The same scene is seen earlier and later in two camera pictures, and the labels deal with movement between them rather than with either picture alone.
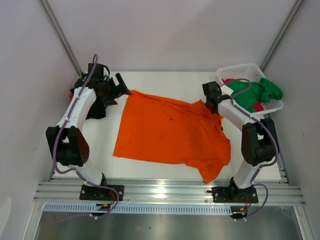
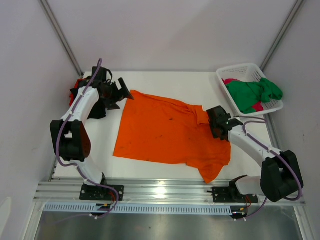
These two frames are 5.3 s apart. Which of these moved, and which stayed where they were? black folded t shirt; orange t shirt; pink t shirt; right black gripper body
Moved: right black gripper body
Stayed: orange t shirt; black folded t shirt; pink t shirt
